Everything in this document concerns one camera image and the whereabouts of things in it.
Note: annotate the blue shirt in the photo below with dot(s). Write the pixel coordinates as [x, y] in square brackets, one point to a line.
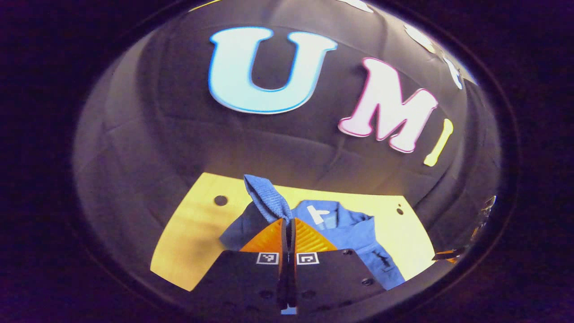
[350, 233]

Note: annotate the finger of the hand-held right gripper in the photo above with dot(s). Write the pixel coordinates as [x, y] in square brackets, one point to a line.
[448, 255]

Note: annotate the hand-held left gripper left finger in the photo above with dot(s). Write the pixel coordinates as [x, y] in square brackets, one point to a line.
[251, 278]

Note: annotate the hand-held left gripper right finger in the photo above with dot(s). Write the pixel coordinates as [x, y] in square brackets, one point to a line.
[332, 278]

